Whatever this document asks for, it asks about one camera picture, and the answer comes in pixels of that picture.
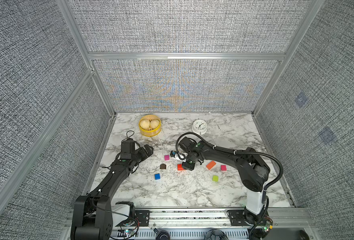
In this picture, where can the right cream steamed bun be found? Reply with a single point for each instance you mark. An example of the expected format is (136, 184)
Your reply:
(154, 124)

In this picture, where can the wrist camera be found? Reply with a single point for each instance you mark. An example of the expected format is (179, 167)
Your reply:
(178, 156)
(127, 149)

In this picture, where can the yellow rimmed wooden steamer basket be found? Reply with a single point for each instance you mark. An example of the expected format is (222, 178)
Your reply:
(150, 132)

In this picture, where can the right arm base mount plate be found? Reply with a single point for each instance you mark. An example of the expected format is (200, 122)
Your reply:
(243, 217)

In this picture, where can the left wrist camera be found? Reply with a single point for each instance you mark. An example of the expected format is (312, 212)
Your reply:
(127, 149)

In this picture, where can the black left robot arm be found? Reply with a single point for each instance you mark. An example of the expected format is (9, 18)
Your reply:
(93, 215)

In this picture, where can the left cream steamed bun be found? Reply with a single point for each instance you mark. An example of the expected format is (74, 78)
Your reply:
(145, 124)

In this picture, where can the orange-red wood block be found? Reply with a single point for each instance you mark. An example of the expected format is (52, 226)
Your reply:
(210, 165)

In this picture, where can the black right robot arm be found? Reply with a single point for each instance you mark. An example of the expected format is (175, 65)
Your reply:
(253, 170)

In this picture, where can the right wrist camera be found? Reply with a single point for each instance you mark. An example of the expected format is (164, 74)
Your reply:
(178, 156)

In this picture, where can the cream steamed bun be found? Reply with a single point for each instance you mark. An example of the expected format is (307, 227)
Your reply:
(145, 124)
(154, 124)

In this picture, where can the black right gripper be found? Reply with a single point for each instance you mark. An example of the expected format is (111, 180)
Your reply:
(187, 166)

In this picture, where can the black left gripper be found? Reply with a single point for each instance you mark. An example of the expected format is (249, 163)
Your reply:
(144, 154)

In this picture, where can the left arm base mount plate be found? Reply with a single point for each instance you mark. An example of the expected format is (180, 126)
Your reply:
(142, 216)

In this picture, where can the red wood block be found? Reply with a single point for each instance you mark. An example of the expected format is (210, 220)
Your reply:
(180, 167)

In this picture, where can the lime green wood cube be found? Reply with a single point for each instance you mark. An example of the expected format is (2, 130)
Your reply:
(215, 178)

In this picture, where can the white round alarm clock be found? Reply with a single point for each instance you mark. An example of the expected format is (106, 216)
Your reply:
(199, 127)

